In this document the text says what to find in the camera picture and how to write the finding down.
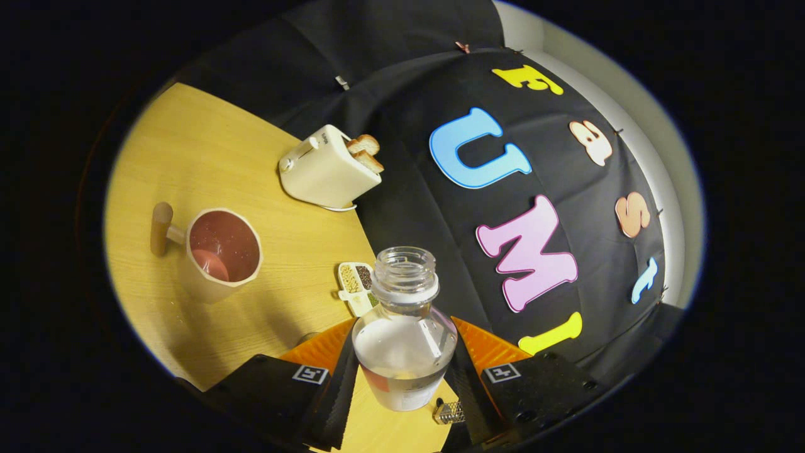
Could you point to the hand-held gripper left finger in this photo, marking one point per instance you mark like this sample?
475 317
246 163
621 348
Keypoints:
336 402

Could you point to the black backdrop cloth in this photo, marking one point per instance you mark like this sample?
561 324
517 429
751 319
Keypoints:
415 220

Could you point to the clear plastic juice bottle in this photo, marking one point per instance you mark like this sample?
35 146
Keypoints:
402 352

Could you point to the white toaster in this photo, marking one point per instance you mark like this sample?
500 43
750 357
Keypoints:
324 173

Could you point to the wooden table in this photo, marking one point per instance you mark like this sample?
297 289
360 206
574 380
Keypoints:
188 157

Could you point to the silver cloth clip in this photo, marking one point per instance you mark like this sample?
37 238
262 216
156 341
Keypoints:
341 82

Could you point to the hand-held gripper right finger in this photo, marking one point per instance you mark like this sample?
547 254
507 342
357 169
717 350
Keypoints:
468 390

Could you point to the toast slice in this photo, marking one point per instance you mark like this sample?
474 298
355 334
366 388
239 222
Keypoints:
371 162
365 145

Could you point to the white divided seed dish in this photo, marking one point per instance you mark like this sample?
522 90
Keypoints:
352 280

